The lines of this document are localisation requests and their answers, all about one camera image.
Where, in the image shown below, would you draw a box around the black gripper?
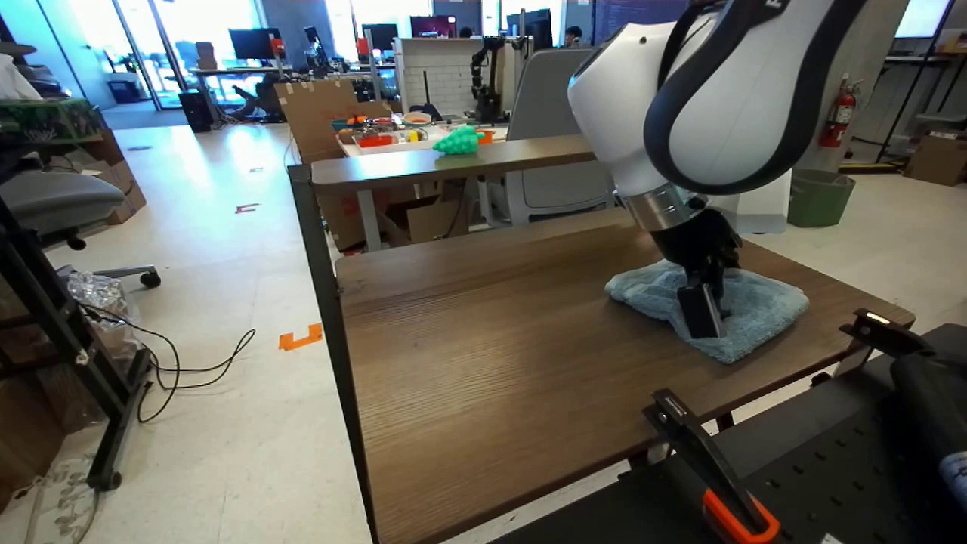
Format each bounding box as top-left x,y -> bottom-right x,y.
653,203 -> 748,341

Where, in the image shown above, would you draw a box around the light blue terry towel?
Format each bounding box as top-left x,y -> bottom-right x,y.
600,257 -> 812,370

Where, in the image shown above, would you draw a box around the green bin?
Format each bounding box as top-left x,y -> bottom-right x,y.
787,165 -> 859,229

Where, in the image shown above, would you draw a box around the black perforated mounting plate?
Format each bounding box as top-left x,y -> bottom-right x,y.
492,351 -> 967,544

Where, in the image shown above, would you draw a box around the red fire extinguisher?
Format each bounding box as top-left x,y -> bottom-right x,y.
818,72 -> 861,152

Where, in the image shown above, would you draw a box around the cardboard box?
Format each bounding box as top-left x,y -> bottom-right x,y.
387,194 -> 473,247
59,129 -> 149,223
903,129 -> 967,188
274,76 -> 397,169

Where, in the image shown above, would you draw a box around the grey office chair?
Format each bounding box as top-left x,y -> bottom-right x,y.
503,44 -> 617,226

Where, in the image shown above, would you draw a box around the black light stand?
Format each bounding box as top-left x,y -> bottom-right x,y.
873,0 -> 961,169

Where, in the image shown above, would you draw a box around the wooden table white legs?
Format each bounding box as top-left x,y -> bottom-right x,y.
308,133 -> 599,255

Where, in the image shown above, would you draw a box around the large monitor blue screen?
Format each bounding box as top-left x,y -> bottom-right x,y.
590,0 -> 697,41

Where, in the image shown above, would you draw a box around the green crumpled plastic object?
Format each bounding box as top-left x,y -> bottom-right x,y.
431,125 -> 484,160

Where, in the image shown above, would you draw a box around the white partition panel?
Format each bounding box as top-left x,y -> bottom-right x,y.
397,37 -> 486,114

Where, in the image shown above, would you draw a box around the computer monitor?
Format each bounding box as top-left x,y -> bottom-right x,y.
228,26 -> 288,63
360,21 -> 402,54
409,12 -> 463,41

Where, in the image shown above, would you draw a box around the crumpled clear plastic bag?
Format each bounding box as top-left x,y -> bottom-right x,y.
55,265 -> 129,314

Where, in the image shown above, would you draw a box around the black tripod stand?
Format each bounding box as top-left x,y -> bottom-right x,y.
0,194 -> 161,497

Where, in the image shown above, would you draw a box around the grey swivel chair black base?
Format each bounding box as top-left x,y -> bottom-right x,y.
0,165 -> 164,292

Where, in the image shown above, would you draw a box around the black machine frame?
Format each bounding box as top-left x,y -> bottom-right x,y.
470,37 -> 522,126

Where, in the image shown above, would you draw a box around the black floor cable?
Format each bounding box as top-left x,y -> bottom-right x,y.
72,297 -> 260,426

